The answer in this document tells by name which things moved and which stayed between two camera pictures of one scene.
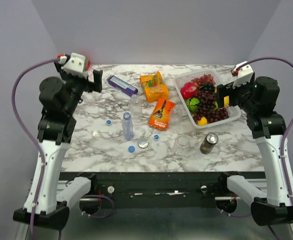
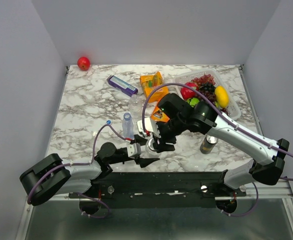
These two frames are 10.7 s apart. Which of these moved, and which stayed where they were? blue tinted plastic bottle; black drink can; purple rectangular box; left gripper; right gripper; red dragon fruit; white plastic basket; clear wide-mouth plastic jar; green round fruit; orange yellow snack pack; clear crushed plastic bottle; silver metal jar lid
Moved: silver metal jar lid; left gripper; right gripper; clear wide-mouth plastic jar
Stayed: blue tinted plastic bottle; red dragon fruit; green round fruit; orange yellow snack pack; clear crushed plastic bottle; purple rectangular box; white plastic basket; black drink can
